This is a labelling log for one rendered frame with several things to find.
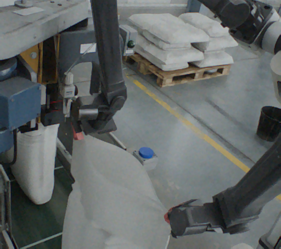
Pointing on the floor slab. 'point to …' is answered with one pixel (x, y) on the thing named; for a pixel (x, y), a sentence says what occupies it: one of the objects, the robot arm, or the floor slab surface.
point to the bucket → (269, 123)
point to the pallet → (144, 65)
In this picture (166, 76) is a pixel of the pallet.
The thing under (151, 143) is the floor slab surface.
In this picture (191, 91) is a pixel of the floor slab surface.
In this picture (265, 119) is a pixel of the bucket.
